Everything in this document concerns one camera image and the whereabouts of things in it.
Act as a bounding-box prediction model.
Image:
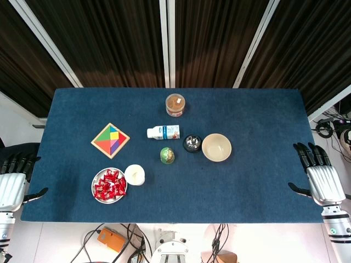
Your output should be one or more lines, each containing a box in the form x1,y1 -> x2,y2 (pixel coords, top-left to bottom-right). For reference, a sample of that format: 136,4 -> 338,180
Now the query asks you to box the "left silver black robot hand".
0,153 -> 49,213

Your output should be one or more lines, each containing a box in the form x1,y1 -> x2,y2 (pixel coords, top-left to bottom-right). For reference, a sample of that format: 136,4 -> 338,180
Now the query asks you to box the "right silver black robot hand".
287,142 -> 347,207

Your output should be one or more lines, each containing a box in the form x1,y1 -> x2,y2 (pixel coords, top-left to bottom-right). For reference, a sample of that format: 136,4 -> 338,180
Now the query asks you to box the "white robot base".
150,228 -> 193,263

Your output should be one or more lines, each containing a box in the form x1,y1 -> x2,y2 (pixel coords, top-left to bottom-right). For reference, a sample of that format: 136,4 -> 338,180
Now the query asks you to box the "silver metal plate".
91,167 -> 128,204

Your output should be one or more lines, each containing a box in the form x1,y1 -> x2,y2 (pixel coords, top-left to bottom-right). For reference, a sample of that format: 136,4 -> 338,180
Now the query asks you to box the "white paper cup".
124,163 -> 146,187

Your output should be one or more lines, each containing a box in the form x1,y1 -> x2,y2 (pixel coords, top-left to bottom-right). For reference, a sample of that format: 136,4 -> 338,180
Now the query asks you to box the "blue felt table cloth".
20,87 -> 336,224

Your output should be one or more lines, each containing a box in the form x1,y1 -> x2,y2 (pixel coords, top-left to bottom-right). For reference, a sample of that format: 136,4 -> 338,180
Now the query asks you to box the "colourful wooden tangram puzzle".
90,122 -> 131,159

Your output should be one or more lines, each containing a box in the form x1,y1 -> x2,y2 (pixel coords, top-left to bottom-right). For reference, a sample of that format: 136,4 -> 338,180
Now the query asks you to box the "orange box device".
97,227 -> 127,253

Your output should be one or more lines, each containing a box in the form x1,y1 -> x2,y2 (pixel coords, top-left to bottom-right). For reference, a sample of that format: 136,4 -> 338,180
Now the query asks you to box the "beige bowl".
201,133 -> 233,162

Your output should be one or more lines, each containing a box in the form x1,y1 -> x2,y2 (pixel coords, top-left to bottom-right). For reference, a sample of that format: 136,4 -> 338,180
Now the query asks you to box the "dark brown curtain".
174,0 -> 273,88
0,0 -> 74,118
240,0 -> 351,116
26,0 -> 166,88

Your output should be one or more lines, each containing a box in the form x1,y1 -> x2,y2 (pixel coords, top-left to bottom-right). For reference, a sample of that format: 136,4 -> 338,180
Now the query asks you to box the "brown rounded object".
201,249 -> 238,263

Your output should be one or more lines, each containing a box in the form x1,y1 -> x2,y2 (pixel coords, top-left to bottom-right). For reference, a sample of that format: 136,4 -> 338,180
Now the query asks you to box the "chrome call bell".
183,134 -> 203,153

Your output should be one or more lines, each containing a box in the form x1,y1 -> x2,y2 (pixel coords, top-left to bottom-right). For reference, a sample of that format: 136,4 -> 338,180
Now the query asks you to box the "white milk drink bottle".
146,124 -> 181,141

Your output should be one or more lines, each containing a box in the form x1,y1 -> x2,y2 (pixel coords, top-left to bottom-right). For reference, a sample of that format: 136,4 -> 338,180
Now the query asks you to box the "clear plastic snack jar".
165,93 -> 186,118

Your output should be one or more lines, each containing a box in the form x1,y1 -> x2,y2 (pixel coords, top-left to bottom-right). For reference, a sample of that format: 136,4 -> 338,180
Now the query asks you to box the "black coiled cable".
315,119 -> 335,139

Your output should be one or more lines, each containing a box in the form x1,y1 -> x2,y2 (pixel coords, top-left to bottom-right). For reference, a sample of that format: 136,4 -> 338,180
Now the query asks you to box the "white frame post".
8,0 -> 83,88
307,84 -> 351,123
233,0 -> 281,89
158,0 -> 176,88

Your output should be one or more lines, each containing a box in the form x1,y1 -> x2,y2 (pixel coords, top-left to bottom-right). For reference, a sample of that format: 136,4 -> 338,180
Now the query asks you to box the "black cable bundle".
211,223 -> 230,263
71,223 -> 154,263

